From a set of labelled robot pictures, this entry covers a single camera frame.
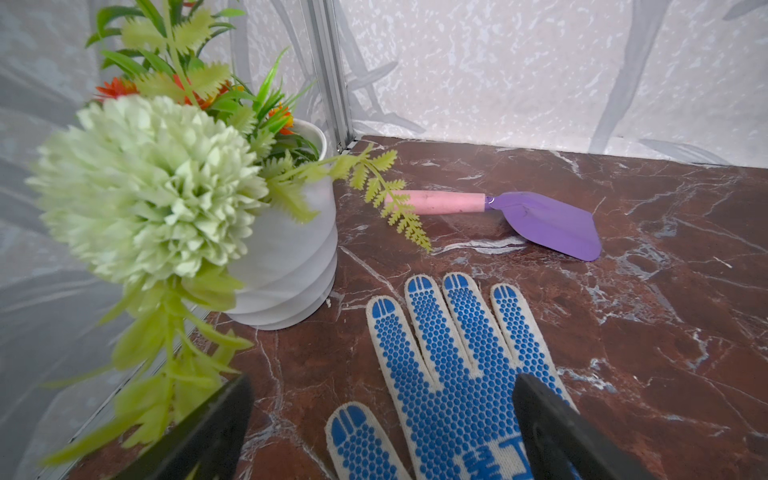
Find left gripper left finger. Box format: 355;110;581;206
116;374;253;479

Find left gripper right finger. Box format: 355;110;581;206
513;374;654;480

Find blue dotted work glove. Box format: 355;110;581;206
325;272;567;479

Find white pot artificial flowers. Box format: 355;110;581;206
28;1;431;465

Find purple trowel pink handle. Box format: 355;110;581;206
394;190;602;262

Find aluminium frame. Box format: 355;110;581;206
301;0;356;152

